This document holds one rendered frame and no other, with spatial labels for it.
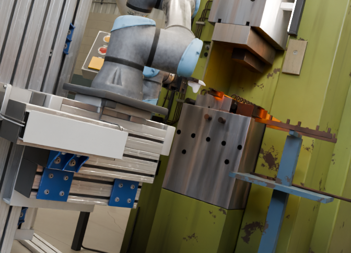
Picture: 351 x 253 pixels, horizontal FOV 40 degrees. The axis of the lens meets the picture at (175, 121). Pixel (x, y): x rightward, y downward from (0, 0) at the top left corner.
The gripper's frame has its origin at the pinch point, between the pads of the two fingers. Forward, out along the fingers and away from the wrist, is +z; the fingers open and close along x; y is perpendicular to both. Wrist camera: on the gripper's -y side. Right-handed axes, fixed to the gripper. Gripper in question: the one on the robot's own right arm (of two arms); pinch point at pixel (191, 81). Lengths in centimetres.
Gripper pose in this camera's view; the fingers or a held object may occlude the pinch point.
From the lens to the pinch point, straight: 215.9
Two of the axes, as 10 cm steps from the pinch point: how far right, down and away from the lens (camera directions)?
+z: 4.9, 1.5, 8.6
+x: 8.3, 2.0, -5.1
